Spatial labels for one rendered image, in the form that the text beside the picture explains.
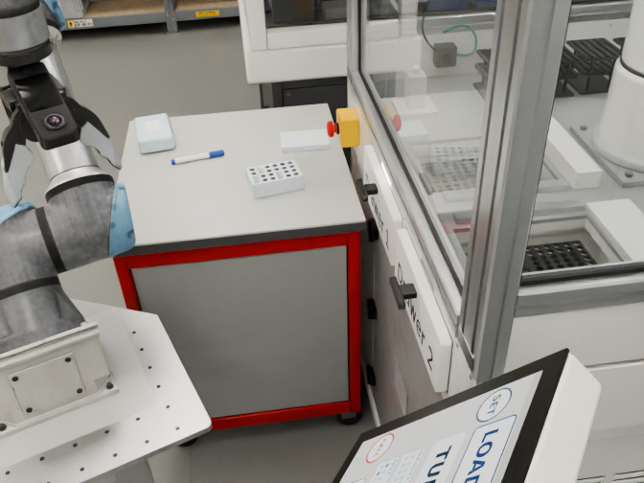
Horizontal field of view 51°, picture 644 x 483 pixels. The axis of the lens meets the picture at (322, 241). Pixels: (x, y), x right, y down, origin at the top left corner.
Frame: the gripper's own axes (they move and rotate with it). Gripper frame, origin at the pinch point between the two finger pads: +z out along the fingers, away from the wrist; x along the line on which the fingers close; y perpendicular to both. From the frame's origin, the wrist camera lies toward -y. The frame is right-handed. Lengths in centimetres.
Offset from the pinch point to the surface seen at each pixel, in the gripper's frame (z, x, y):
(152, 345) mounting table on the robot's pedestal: 38.6, -6.0, 5.6
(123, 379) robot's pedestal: 38.4, 1.5, 1.2
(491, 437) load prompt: -1, -15, -63
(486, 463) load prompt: -1, -12, -65
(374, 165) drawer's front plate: 23, -60, 8
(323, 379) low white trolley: 92, -50, 20
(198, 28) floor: 118, -182, 360
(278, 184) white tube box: 37, -51, 34
